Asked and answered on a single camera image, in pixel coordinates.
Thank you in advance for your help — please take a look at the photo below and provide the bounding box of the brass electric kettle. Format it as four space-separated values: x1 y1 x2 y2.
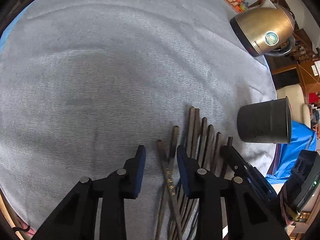
230 0 296 57

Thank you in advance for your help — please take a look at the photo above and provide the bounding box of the dark chopstick with gold print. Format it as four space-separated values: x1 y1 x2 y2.
155 140 183 239

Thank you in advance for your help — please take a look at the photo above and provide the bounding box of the grey table cloth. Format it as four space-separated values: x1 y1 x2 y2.
1 0 277 239

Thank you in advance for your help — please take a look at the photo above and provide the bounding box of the cream sofa chair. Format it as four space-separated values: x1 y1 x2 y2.
276 84 311 128

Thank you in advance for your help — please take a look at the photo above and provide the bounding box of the dark grey chopstick holder cup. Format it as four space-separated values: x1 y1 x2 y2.
237 97 292 144

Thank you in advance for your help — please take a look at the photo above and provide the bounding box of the blue plastic cover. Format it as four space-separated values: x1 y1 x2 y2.
266 120 317 185

